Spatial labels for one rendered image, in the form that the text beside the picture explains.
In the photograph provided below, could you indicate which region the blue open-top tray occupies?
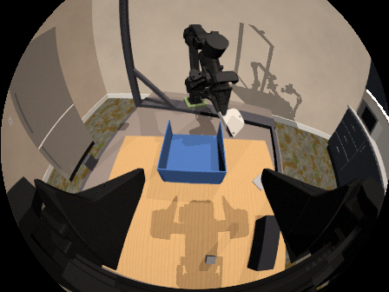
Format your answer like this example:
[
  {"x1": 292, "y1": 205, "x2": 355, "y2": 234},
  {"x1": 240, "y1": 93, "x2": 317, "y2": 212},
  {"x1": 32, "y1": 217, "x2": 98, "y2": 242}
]
[{"x1": 157, "y1": 122, "x2": 227, "y2": 184}]

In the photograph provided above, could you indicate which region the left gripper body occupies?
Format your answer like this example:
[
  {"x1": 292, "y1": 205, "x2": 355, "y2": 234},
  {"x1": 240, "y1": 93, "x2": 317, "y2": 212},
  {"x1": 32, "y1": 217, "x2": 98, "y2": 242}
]
[{"x1": 201, "y1": 62, "x2": 239, "y2": 99}]

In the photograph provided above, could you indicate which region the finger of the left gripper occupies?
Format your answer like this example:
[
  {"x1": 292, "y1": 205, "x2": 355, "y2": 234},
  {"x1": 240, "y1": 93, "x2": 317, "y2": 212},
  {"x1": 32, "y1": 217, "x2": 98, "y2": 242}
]
[
  {"x1": 209, "y1": 87, "x2": 233, "y2": 116},
  {"x1": 205, "y1": 95, "x2": 220, "y2": 113}
]

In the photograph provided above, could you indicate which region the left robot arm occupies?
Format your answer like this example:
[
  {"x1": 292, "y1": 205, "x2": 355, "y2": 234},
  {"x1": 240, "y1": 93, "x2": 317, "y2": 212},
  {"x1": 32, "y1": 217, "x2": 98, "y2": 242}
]
[{"x1": 183, "y1": 24, "x2": 229, "y2": 104}]

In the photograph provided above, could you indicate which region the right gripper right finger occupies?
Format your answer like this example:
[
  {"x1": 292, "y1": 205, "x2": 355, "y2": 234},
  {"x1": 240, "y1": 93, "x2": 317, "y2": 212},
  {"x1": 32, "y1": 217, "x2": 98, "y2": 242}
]
[{"x1": 261, "y1": 169, "x2": 362, "y2": 263}]

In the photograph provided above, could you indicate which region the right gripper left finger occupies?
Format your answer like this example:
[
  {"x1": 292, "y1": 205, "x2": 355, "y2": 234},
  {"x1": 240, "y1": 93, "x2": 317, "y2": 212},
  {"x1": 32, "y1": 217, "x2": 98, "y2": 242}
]
[{"x1": 34, "y1": 168, "x2": 146, "y2": 270}]

